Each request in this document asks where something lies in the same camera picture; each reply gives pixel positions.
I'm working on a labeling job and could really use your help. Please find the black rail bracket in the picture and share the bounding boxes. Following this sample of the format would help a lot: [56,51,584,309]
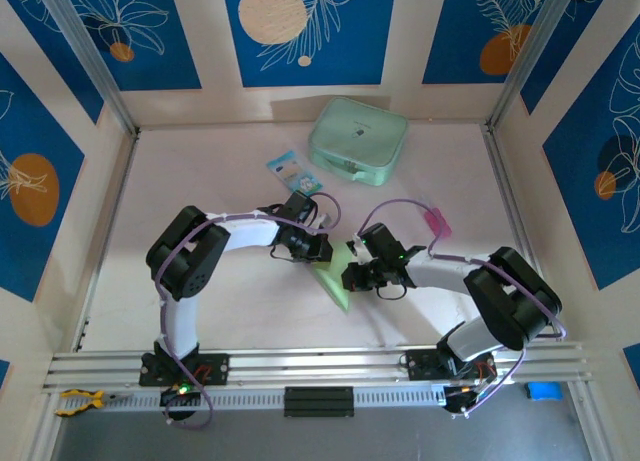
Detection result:
[283,386,355,418]

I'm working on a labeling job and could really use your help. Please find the light green paper sheet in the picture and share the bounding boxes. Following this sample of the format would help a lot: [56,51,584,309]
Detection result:
[310,240,354,315]

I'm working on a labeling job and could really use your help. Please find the mint green zip pouch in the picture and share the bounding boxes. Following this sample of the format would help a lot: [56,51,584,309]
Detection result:
[305,96,410,187]

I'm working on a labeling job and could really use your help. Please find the aluminium table side rail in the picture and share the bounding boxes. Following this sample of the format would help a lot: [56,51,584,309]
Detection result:
[73,129,141,353]
[483,129,557,341]

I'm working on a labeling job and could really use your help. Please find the blue sponge block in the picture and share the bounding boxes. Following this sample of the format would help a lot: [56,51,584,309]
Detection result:
[523,380,562,402]

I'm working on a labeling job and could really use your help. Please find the blue white snack packet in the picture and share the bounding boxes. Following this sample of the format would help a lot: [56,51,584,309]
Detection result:
[265,150,324,201]

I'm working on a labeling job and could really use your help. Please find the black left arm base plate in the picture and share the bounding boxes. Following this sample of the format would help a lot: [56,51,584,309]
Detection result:
[138,353,231,388]

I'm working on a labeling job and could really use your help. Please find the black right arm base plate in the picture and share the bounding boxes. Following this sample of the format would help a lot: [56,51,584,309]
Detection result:
[405,349,496,382]

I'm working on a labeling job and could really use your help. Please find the thin black right gripper cable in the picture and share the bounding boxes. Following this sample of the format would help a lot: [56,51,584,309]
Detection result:
[374,283,409,302]

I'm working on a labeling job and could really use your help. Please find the aluminium corner post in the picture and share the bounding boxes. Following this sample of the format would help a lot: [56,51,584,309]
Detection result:
[485,0,585,135]
[35,0,140,136]

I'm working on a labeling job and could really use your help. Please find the pink and clear plastic case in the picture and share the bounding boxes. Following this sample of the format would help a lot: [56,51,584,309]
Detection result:
[412,195,454,240]

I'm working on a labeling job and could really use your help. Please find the small black controller box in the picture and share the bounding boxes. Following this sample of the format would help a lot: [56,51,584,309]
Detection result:
[442,380,501,418]
[158,384,204,410]

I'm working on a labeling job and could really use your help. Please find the slotted grey cable duct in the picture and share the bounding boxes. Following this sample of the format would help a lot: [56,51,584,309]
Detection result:
[52,384,451,416]

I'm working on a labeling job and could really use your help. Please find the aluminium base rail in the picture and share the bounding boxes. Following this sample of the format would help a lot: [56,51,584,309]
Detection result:
[42,344,595,393]

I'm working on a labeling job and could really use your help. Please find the yellow handled pliers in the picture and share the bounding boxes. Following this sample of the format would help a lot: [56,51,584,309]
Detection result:
[53,388,134,417]

